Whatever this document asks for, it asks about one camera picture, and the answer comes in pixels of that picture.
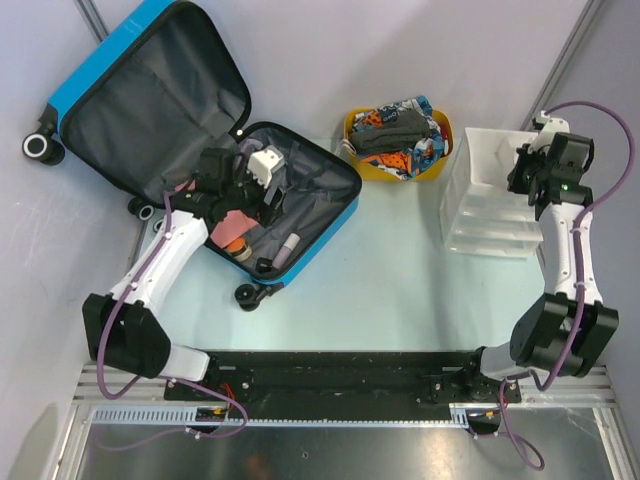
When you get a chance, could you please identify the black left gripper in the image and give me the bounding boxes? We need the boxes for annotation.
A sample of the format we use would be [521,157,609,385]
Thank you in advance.
[222,156,287,228]

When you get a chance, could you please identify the white plastic drawer organizer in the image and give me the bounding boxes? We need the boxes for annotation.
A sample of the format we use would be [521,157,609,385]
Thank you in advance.
[439,128,543,259]

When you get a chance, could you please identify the grey dotted socks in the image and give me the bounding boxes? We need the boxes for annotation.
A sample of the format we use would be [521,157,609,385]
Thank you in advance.
[349,110,431,154]

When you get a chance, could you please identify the blue fish-print kids suitcase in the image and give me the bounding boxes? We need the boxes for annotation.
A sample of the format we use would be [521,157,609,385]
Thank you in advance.
[22,1,362,311]

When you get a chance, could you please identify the yellow plastic basket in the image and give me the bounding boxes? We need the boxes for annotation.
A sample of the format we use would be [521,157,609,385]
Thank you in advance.
[342,107,455,183]

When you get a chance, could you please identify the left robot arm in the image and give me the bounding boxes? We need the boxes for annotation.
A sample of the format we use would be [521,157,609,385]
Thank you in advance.
[82,146,286,400]

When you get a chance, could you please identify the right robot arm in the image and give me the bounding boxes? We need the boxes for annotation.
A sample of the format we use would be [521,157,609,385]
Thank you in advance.
[461,132,619,401]

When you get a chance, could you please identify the pink folded cloth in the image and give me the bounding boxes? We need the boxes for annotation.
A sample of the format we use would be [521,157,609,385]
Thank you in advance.
[170,178,259,248]

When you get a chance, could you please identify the orange lidded jar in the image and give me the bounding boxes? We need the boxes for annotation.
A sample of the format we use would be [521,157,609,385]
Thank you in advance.
[225,237,252,262]

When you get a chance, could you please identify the lilac cosmetic tube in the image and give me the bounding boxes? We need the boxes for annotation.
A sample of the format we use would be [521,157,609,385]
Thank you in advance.
[272,233,300,270]

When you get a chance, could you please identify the black small bottle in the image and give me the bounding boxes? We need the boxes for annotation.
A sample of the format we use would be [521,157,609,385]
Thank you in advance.
[255,257,274,274]

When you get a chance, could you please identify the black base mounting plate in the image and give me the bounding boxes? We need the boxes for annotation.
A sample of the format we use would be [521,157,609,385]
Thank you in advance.
[164,349,586,422]

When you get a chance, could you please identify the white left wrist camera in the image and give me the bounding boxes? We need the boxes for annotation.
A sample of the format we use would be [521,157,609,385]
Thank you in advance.
[247,146,285,189]

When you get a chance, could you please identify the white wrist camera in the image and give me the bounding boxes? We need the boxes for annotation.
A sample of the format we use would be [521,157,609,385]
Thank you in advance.
[528,110,570,153]
[247,146,285,189]

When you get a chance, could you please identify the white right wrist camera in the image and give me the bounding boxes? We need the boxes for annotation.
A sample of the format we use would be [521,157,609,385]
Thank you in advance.
[528,110,570,153]

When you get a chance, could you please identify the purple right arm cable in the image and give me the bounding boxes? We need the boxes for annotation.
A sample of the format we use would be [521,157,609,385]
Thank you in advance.
[499,100,632,471]

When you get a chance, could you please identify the aluminium frame rail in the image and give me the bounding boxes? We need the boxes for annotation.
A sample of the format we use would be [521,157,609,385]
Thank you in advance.
[519,366,616,409]

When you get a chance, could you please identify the grey slotted cable duct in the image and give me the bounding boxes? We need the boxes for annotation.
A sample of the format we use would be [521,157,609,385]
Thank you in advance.
[90,404,500,429]

